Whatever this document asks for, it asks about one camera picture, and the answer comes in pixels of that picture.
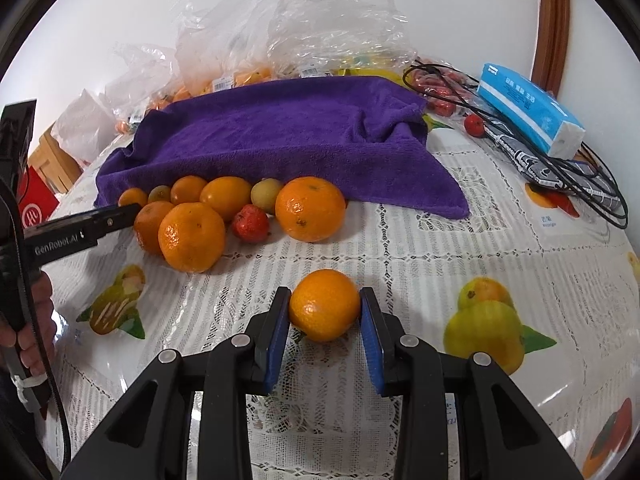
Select bag of red fruits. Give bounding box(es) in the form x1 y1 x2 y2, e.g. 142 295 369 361
408 66 474 117

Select brown wooden door frame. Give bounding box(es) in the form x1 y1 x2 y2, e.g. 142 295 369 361
532 0 570 96

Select white plastic bag left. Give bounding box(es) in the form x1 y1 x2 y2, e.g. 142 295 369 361
51 90 116 167

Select clear plastic bags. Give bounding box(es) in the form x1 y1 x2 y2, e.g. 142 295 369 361
101 0 416 118

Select small greenish fruit left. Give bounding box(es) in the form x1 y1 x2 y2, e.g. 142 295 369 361
148 185 171 204

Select wooden furniture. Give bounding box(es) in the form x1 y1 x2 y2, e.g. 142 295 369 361
28 126 82 194

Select person's left hand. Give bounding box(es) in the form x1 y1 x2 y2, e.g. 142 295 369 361
0 270 57 376

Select green-yellow small fruit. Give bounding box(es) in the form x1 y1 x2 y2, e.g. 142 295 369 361
250 178 283 216

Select orange behind front orange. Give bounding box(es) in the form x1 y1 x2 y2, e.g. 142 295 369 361
134 200 174 256

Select red box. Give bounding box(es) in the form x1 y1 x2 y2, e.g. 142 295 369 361
17 167 58 228

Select small red fruit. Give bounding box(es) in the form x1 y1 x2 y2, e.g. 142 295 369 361
463 114 485 138

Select large orange near towel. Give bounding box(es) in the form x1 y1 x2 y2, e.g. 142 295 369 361
274 177 347 243

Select blue white tissue box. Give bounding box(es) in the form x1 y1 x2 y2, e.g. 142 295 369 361
477 63 586 159

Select bag of oranges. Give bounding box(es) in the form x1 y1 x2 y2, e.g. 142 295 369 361
115 65 277 134

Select purple towel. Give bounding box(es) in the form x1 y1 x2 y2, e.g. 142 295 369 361
96 76 470 220

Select patterned pouch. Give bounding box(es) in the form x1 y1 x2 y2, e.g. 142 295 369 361
485 126 623 212

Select black cable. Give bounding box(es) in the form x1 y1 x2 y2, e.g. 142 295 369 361
401 58 630 230

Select small far-left orange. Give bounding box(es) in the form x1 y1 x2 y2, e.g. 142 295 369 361
117 188 148 207

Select small orange under towel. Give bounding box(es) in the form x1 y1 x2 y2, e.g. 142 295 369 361
170 176 207 205

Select large front orange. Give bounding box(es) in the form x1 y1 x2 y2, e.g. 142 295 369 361
158 203 226 273

